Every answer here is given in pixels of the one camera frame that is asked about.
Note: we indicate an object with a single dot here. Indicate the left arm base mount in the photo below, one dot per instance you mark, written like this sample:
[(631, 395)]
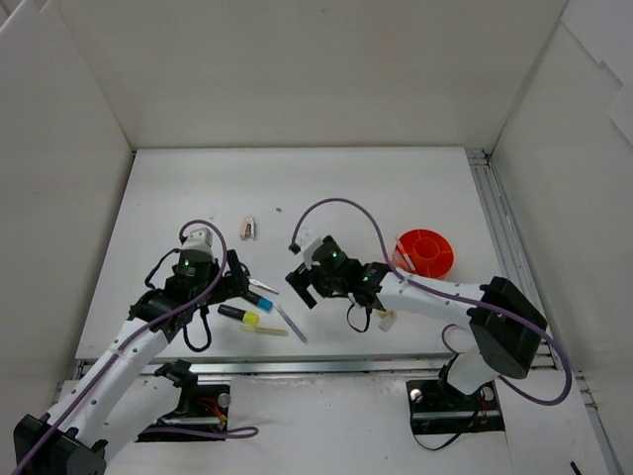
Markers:
[(202, 408)]

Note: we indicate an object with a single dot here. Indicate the blue black highlighter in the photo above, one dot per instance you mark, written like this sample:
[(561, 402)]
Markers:
[(258, 301)]

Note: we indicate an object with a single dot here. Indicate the pink white stapler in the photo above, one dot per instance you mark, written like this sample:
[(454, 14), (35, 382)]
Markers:
[(248, 229)]

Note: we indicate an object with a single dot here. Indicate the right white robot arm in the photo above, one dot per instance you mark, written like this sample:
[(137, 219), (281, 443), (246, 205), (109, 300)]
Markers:
[(506, 327)]

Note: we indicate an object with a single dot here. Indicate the white eraser block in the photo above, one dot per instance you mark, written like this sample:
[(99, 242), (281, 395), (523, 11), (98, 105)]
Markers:
[(387, 322)]

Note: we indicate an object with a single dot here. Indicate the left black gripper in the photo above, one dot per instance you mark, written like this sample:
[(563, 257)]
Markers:
[(233, 277)]

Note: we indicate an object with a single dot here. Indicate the pale yellow pen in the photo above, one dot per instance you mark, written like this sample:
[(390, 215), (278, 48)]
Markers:
[(264, 331)]

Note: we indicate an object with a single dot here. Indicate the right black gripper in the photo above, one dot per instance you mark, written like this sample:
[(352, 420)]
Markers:
[(307, 278)]

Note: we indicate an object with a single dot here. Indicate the orange pen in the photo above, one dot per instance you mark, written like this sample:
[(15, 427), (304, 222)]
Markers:
[(400, 261)]

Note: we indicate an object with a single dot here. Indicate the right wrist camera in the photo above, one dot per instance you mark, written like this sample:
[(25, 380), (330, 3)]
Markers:
[(305, 247)]

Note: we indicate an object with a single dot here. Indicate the purple pen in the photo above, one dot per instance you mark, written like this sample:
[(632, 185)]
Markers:
[(292, 325)]

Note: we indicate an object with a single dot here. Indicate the small scissors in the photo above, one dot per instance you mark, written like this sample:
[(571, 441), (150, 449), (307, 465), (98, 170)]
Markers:
[(262, 286)]

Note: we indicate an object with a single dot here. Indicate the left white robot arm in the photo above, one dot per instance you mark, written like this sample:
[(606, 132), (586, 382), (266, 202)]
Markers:
[(110, 408)]

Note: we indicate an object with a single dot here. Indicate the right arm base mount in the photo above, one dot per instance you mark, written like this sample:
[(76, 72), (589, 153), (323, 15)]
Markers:
[(440, 415)]

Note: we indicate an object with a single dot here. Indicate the yellow black highlighter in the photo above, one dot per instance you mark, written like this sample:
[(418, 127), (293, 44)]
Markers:
[(237, 314)]

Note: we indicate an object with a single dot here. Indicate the aluminium rail front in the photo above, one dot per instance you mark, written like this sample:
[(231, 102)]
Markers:
[(414, 363)]

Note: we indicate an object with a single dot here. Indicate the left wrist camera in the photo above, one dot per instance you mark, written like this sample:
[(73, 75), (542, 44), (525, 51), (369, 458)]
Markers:
[(200, 239)]

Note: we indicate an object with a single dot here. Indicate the orange round divided container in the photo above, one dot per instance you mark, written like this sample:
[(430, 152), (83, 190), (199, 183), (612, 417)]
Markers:
[(428, 253)]

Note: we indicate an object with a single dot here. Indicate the aluminium rail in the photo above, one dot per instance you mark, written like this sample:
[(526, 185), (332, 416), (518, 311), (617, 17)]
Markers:
[(414, 363), (513, 262)]

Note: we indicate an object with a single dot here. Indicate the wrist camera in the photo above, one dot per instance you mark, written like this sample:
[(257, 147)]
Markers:
[(305, 247), (200, 239)]

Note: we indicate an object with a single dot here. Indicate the aluminium rail right side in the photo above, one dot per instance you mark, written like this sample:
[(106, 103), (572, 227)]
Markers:
[(513, 262)]

